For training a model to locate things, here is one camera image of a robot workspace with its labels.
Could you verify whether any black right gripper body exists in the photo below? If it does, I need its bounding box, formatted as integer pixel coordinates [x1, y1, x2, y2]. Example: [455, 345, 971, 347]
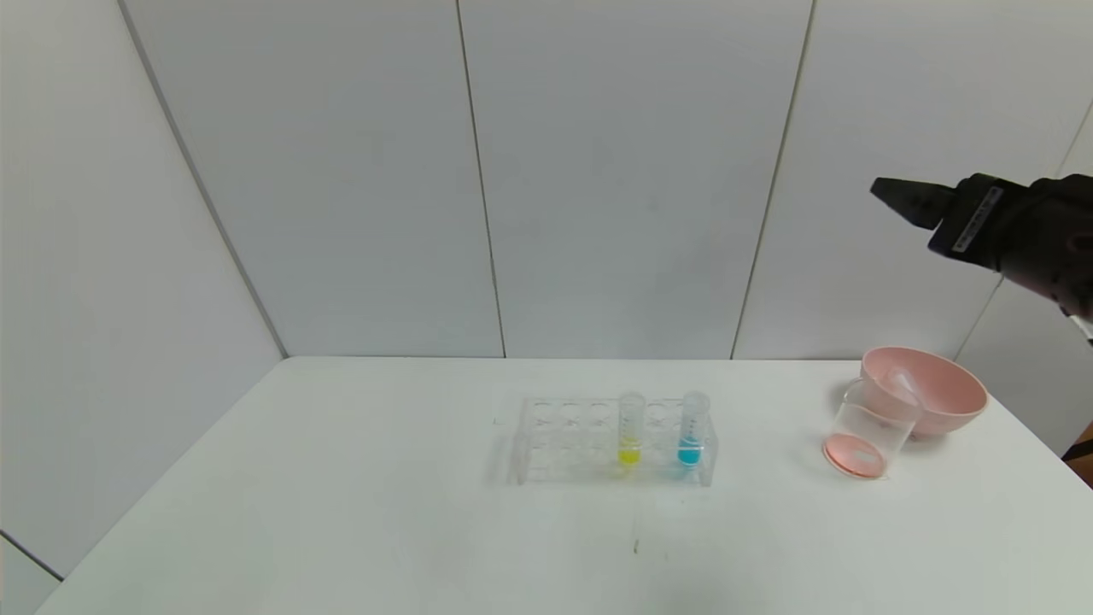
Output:
[927, 172, 1093, 318]

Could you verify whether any yellow pigment test tube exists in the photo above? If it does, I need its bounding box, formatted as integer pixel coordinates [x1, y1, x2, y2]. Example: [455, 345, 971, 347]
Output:
[617, 391, 646, 467]

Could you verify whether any clear glass beaker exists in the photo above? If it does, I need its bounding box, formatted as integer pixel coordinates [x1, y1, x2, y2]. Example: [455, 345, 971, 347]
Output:
[821, 376, 924, 480]

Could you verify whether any blue pigment test tube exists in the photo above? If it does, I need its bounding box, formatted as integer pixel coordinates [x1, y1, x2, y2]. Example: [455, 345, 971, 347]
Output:
[678, 390, 712, 467]

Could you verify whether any clear acrylic test tube rack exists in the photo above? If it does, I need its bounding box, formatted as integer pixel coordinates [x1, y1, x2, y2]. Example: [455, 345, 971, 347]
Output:
[511, 395, 719, 489]

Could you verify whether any pink plastic bowl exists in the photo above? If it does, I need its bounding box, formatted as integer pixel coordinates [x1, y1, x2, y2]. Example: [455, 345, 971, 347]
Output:
[861, 346, 991, 442]

